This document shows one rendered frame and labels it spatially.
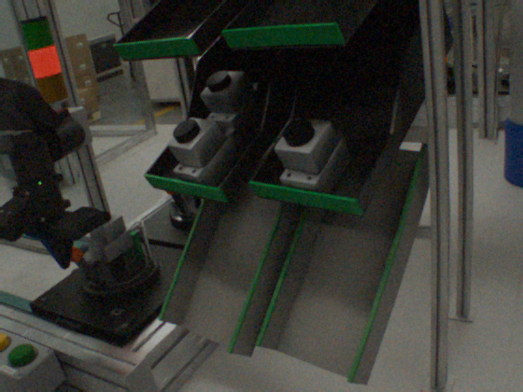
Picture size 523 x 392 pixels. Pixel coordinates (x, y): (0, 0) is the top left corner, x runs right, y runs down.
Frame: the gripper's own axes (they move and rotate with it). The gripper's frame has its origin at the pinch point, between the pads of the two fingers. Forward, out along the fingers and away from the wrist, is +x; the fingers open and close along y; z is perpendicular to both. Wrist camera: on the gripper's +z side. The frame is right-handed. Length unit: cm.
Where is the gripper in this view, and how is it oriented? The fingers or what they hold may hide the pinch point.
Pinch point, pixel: (59, 248)
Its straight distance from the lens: 83.8
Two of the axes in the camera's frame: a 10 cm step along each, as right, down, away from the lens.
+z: -4.9, 4.1, -7.7
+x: 1.5, 9.1, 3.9
